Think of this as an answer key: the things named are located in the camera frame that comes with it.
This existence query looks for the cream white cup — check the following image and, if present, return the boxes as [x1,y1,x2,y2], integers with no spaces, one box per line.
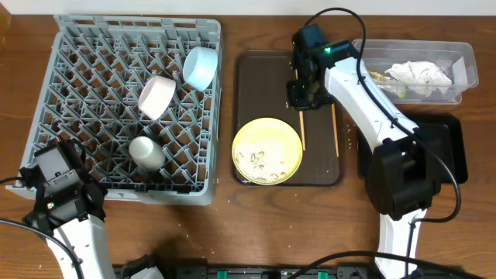
[129,136,165,172]

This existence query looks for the yellow plate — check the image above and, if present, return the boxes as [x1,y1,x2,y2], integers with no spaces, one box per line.
[231,118,303,185]

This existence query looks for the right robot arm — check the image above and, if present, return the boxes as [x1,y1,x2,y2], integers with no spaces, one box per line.
[287,25,442,257]

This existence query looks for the white tissue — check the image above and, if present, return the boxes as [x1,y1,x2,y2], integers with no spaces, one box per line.
[384,61,452,98]

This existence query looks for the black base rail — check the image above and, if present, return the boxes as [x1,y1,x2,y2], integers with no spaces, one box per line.
[114,253,481,279]

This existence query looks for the green yellow snack wrapper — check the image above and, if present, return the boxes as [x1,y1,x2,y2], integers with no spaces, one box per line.
[368,71,408,98]

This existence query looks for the black rectangular tray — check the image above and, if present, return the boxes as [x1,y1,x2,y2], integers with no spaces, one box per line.
[356,111,469,185]

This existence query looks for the white pink bowl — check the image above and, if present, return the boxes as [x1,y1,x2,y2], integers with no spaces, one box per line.
[138,76,176,120]

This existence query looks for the wooden chopstick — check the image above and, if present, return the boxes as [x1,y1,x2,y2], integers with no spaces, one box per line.
[294,68,306,151]
[332,104,339,158]

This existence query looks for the grey plastic dish rack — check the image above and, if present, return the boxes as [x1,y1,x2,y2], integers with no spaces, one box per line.
[22,15,222,206]

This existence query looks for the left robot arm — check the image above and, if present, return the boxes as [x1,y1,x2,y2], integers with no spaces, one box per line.
[19,139,115,278]

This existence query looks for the dark brown serving tray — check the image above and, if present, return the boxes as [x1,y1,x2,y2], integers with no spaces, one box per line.
[232,50,346,187]

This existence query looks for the clear plastic waste bin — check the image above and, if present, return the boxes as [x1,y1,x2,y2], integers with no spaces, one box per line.
[353,39,479,105]

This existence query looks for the light blue bowl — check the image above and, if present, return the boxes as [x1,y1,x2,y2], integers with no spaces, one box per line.
[183,46,219,91]

